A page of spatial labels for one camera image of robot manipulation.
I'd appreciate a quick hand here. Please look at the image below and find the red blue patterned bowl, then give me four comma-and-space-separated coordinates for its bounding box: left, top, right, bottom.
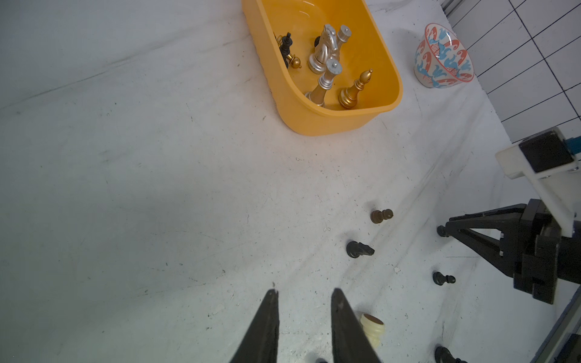
413, 23, 475, 89

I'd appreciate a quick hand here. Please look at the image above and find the gold pawn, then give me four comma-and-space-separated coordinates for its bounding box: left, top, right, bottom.
275, 36, 302, 69

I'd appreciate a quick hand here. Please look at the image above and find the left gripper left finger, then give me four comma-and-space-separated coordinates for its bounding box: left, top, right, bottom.
231, 289, 279, 363

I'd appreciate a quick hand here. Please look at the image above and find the silver gold queen chess piece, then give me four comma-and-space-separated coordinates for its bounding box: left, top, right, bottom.
305, 59, 343, 107

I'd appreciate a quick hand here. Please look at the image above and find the brown pawn chess piece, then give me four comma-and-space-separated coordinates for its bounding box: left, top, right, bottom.
370, 209, 393, 224

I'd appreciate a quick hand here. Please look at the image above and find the silver knight chess piece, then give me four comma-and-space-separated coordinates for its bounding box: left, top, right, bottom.
308, 24, 337, 74

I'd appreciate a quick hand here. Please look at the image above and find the gold bishop chess piece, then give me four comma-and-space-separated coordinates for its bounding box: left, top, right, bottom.
338, 69, 373, 110

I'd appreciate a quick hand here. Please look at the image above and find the yellow plastic storage box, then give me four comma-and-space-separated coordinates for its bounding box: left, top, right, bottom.
241, 1, 403, 136

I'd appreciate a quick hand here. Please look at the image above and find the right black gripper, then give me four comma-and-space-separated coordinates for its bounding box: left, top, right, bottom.
444, 199, 580, 304

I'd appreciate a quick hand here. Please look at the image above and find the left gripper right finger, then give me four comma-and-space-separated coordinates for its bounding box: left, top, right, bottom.
331, 288, 381, 362

